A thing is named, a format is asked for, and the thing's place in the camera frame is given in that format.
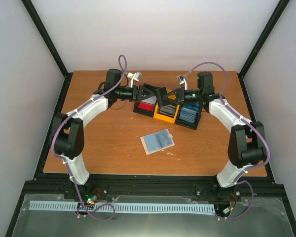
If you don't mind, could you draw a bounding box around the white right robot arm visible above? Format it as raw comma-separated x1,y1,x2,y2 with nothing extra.
155,72,270,188

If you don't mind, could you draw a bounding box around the beige card holder wallet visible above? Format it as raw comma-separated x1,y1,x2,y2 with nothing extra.
140,129,175,155

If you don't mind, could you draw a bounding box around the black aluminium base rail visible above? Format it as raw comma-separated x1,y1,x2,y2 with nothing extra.
21,174,287,203

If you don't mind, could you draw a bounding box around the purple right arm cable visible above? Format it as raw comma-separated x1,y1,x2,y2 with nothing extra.
182,61,271,220

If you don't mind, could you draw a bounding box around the red and white card stack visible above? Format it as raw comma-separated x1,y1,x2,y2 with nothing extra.
138,101,156,112

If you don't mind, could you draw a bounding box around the yellow middle card bin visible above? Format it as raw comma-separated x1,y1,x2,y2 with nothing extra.
153,103,180,124

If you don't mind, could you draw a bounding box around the black right frame post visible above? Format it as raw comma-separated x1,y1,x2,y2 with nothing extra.
238,0,290,79

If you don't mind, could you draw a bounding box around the metal front plate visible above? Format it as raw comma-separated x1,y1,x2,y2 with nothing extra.
12,195,296,237

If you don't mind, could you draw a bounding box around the blue card stack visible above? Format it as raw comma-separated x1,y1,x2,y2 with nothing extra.
179,103,201,124

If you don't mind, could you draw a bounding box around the grey card stack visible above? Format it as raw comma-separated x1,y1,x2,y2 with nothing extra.
158,105,177,118

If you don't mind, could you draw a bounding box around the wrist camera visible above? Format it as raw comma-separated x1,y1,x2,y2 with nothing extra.
177,75,187,90
127,72,142,87

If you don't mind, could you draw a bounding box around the light blue cable duct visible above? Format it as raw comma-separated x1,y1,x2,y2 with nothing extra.
28,200,215,215

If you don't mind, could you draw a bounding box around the black card bin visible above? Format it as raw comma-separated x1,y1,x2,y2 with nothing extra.
133,83,159,118
175,103,202,130

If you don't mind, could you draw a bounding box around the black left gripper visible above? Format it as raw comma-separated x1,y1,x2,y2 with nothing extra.
115,85,155,103

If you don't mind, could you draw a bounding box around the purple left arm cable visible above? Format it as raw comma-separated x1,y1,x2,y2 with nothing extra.
50,54,128,221

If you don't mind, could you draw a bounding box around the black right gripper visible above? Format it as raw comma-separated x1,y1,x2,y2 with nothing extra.
163,87,202,106

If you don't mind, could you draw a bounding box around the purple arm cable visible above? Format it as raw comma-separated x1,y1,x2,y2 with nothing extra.
182,61,271,220
50,54,128,221

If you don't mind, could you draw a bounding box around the black frame post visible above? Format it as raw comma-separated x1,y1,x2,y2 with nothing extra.
21,0,69,78
238,0,290,79

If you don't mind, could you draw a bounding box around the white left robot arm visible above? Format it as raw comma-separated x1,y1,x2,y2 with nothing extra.
50,69,157,199

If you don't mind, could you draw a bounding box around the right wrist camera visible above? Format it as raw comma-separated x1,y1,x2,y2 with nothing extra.
177,75,187,90

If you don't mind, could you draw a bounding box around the black left frame post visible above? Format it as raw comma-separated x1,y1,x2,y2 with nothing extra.
21,0,69,78

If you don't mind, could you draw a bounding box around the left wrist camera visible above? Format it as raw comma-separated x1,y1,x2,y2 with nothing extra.
127,72,142,87

